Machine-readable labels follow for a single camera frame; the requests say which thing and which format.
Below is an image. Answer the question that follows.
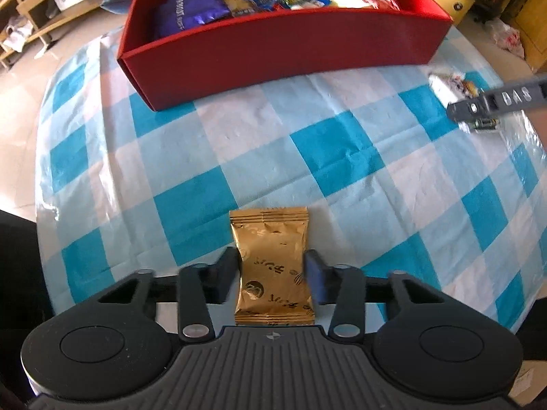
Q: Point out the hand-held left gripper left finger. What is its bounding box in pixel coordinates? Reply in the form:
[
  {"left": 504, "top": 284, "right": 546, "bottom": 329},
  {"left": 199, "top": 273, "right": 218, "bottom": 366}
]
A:
[{"left": 55, "top": 247, "right": 240, "bottom": 343}]

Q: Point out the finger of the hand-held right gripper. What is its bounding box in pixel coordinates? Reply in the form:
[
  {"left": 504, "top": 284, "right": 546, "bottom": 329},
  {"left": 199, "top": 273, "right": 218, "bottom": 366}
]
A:
[{"left": 446, "top": 92, "right": 488, "bottom": 121}]

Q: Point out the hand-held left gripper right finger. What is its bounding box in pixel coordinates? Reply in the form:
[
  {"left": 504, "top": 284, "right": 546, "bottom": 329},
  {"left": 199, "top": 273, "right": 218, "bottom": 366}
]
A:
[{"left": 303, "top": 249, "right": 488, "bottom": 343}]

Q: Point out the small white candy packet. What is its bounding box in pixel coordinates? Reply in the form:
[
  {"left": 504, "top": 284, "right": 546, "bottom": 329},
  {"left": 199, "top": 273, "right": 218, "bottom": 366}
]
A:
[{"left": 428, "top": 70, "right": 500, "bottom": 134}]

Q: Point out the gold snack packet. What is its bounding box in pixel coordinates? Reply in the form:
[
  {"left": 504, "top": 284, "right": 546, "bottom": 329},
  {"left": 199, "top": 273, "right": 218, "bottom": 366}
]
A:
[{"left": 229, "top": 206, "right": 317, "bottom": 326}]

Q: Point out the red cardboard box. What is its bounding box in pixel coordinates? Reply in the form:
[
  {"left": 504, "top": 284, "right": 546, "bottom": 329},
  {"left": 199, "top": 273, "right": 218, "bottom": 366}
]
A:
[{"left": 116, "top": 0, "right": 454, "bottom": 112}]

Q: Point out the purple snack packet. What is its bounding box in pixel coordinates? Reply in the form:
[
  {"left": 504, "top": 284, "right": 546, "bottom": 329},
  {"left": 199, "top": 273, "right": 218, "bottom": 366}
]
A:
[{"left": 151, "top": 0, "right": 234, "bottom": 39}]

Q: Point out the white plastic bag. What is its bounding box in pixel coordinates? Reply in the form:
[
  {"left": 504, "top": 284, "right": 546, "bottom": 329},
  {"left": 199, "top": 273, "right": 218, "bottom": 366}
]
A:
[{"left": 487, "top": 19, "right": 525, "bottom": 58}]

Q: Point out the blue chequered tablecloth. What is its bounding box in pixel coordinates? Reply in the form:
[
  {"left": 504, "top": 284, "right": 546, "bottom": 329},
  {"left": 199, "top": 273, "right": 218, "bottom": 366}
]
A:
[{"left": 36, "top": 26, "right": 547, "bottom": 329}]

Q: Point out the white paper bag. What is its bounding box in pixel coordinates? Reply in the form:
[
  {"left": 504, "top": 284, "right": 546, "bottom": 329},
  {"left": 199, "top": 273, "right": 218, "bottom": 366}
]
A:
[{"left": 0, "top": 15, "right": 35, "bottom": 52}]

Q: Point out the wooden television stand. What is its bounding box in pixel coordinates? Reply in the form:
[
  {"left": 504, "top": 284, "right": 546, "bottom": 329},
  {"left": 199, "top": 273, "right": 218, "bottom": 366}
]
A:
[{"left": 0, "top": 0, "right": 112, "bottom": 69}]

